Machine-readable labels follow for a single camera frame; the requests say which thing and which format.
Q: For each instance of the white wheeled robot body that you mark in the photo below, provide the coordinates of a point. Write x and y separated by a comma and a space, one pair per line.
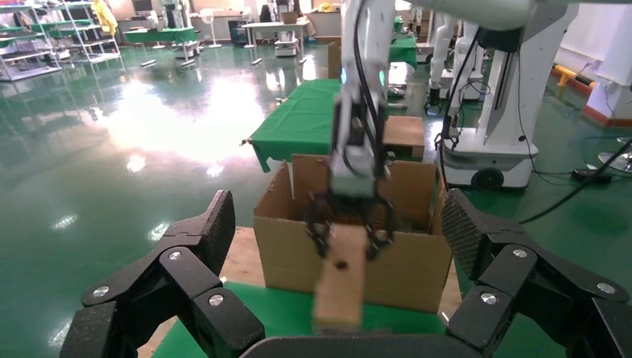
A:
508, 123

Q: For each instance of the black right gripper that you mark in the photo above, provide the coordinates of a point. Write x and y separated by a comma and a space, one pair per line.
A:
345, 121

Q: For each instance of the white standing fan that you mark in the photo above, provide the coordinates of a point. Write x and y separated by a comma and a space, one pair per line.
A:
211, 22

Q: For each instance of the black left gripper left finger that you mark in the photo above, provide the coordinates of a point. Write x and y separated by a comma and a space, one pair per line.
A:
197, 247

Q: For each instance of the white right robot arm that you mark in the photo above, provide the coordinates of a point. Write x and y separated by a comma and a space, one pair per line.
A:
375, 34

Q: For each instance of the white building pillar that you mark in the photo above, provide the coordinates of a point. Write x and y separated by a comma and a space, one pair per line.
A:
612, 64

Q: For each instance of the large open cardboard carton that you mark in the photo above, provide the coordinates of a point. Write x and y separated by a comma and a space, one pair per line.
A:
410, 267

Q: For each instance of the small cardboard box with hole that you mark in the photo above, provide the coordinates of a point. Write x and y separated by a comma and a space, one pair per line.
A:
340, 281

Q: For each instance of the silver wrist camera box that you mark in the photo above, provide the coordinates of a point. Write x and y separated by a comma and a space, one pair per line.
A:
351, 180

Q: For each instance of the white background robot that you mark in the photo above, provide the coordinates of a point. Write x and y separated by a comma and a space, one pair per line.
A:
442, 54

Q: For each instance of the black power box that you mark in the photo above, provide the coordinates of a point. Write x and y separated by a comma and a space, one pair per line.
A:
591, 176

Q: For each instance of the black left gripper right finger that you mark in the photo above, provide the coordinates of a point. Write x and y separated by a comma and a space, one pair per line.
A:
498, 267

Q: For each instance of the yellow hanging garment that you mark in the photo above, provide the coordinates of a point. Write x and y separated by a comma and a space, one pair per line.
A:
104, 17

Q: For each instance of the metal shelf rack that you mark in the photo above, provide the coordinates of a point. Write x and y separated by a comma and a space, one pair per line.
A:
89, 44
24, 49

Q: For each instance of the white background table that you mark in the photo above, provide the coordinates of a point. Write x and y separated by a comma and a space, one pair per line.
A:
274, 27

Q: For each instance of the chair star base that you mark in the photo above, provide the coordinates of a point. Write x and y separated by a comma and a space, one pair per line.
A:
617, 160

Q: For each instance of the large green tablecloth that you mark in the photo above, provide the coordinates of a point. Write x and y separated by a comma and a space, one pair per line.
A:
281, 309

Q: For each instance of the yellow black floor barrier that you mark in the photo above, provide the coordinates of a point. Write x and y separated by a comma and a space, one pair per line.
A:
572, 76

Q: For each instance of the green covered background table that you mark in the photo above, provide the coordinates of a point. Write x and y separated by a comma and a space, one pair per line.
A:
160, 35

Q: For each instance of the plain brown cardboard box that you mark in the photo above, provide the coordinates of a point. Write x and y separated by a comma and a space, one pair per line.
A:
405, 136

